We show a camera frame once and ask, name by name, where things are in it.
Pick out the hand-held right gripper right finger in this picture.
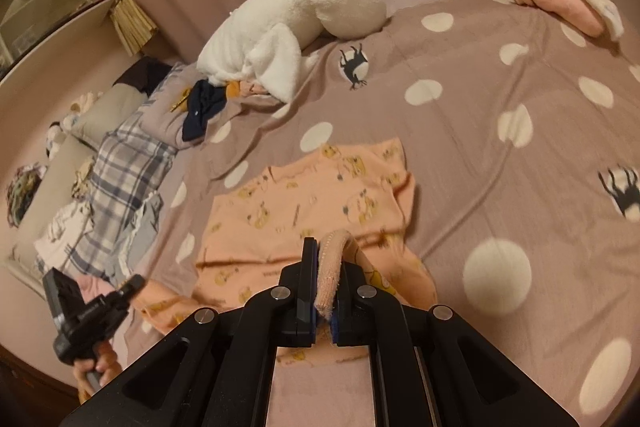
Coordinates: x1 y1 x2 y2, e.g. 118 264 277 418
327 264 576 427

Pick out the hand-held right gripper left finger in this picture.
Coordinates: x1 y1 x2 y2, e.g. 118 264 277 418
60 237 321 427

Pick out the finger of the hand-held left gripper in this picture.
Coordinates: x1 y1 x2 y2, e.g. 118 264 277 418
120 275 146 305

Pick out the pink printed pajama top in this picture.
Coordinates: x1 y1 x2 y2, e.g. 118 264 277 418
132 138 438 368

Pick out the grey-blue clothes pile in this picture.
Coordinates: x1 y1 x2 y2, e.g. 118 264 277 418
117 192 166 278

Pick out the white clothes pile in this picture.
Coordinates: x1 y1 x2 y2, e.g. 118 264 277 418
35 202 96 268

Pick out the person's left hand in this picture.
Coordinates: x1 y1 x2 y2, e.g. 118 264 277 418
74 347 121 393

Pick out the cream printed cloth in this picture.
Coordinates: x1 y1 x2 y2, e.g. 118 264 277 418
72 157 98 202

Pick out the plaid pillow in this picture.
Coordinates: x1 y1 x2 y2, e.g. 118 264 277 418
75 112 178 283

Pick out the beige headboard cushion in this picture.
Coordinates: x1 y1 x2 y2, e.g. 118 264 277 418
70 82 151 152
5 137 101 298

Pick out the multicoloured patterned cloth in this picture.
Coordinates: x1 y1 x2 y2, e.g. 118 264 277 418
5 164 43 228

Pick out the black and white stuffed toy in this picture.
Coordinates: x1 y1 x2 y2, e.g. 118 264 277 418
47 122 76 160

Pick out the grey pillow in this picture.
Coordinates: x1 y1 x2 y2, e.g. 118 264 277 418
142 62 236 150

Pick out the navy blue cloth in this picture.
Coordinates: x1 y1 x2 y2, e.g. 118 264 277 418
181 79 228 142

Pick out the peach pink cloth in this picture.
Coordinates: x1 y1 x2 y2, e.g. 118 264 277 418
241 79 273 98

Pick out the mauve white-spotted duvet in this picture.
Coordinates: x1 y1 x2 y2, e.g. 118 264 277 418
112 0 640 427

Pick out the dark brown cloth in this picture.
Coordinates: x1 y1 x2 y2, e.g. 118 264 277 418
112 57 176 95

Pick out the straw tassel bundle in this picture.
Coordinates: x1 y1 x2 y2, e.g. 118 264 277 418
109 0 158 56

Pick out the white plush toy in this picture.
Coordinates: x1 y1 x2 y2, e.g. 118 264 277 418
196 0 388 102

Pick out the white shelf unit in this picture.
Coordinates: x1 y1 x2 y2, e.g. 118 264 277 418
0 0 118 82

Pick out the folded pink cloth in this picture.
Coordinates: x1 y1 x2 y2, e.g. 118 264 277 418
507 0 606 38

